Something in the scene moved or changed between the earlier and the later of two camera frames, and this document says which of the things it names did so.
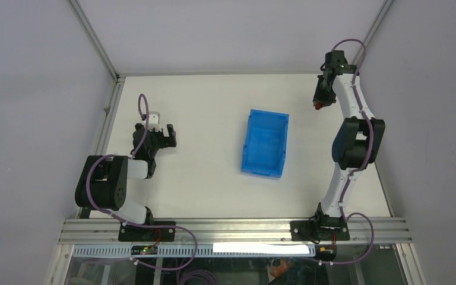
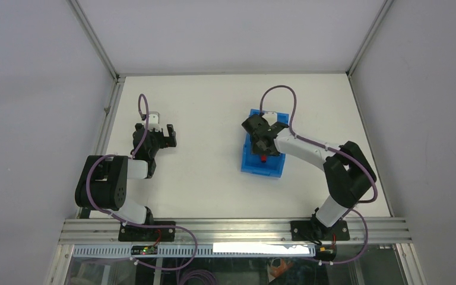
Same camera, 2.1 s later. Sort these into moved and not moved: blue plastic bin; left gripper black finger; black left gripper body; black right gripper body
Moved: black right gripper body
Not moved: blue plastic bin; black left gripper body; left gripper black finger
